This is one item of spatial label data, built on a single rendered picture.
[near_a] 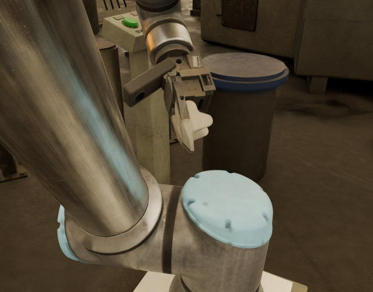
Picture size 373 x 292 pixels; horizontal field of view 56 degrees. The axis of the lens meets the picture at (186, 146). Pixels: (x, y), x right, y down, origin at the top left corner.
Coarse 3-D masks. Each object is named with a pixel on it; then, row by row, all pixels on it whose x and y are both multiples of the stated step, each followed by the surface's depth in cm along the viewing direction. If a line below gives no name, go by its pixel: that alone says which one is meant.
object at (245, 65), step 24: (216, 72) 111; (240, 72) 111; (264, 72) 111; (288, 72) 115; (216, 96) 116; (240, 96) 112; (264, 96) 114; (216, 120) 120; (240, 120) 116; (264, 120) 119; (216, 144) 124; (240, 144) 121; (264, 144) 125; (216, 168) 129; (240, 168) 126; (264, 168) 132
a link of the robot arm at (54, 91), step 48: (0, 0) 17; (48, 0) 19; (0, 48) 19; (48, 48) 21; (96, 48) 27; (0, 96) 22; (48, 96) 23; (96, 96) 28; (48, 144) 27; (96, 144) 31; (96, 192) 37; (144, 192) 49; (96, 240) 49; (144, 240) 51
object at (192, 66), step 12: (168, 48) 66; (180, 48) 66; (156, 60) 67; (180, 60) 67; (192, 60) 67; (168, 72) 63; (180, 72) 63; (192, 72) 63; (204, 72) 64; (168, 84) 62; (180, 84) 62; (192, 84) 64; (204, 84) 64; (168, 96) 64; (192, 96) 62; (204, 96) 63; (168, 108) 65; (204, 108) 67
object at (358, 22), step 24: (312, 0) 187; (336, 0) 184; (360, 0) 181; (312, 24) 193; (336, 24) 190; (360, 24) 187; (312, 48) 199; (336, 48) 196; (360, 48) 192; (312, 72) 205; (336, 72) 202; (360, 72) 198
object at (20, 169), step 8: (0, 144) 129; (0, 152) 130; (8, 152) 131; (0, 160) 131; (8, 160) 133; (0, 168) 139; (8, 168) 134; (16, 168) 138; (24, 168) 139; (0, 176) 134; (8, 176) 134; (16, 176) 134; (24, 176) 135
